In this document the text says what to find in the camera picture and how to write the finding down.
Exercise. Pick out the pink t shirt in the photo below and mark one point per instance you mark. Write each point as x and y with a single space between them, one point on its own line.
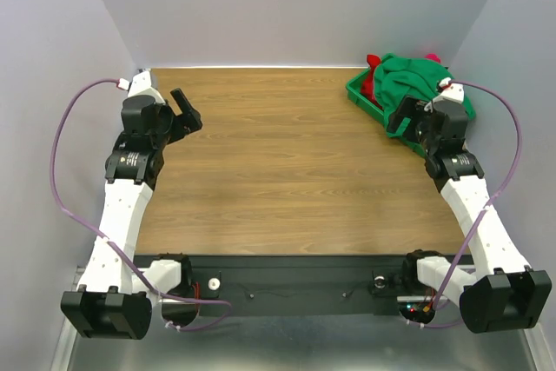
433 57

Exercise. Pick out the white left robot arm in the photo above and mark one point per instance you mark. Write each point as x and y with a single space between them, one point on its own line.
112 299

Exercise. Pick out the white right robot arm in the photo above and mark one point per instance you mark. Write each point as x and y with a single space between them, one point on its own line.
503 292

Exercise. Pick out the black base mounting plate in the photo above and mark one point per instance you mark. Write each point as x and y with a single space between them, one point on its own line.
290 285

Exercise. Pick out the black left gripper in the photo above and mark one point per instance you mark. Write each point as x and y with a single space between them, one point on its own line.
189 121

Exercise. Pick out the green t shirt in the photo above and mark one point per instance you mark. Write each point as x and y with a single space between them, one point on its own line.
399 76

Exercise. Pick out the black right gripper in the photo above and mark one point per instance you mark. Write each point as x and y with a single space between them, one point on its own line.
406 115

